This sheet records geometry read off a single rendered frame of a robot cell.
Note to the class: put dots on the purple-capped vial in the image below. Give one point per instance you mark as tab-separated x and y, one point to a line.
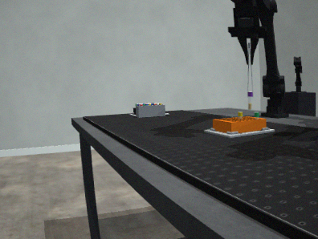
250	94

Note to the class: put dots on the orange rectangular rack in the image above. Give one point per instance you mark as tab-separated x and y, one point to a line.
246	124

